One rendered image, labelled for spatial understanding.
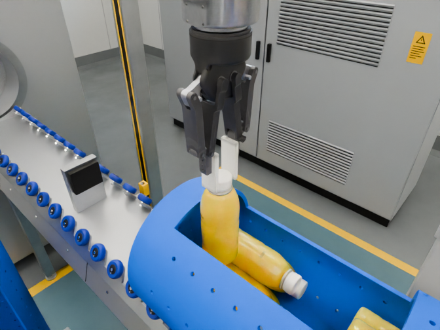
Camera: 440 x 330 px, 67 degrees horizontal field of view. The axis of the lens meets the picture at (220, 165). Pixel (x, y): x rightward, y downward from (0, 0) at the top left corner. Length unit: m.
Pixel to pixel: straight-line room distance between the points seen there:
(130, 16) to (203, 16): 0.78
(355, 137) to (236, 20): 1.89
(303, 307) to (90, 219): 0.64
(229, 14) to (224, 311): 0.38
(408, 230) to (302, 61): 1.30
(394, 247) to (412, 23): 1.29
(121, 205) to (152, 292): 0.51
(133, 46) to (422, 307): 1.01
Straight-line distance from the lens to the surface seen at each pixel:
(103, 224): 1.03
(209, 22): 0.38
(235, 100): 0.46
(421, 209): 2.78
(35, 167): 1.36
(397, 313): 0.70
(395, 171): 2.23
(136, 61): 1.19
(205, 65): 0.41
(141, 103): 1.24
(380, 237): 2.43
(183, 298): 0.55
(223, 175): 0.52
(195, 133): 0.43
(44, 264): 2.11
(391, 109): 2.08
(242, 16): 0.39
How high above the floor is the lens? 1.62
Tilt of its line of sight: 35 degrees down
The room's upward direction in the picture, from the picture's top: straight up
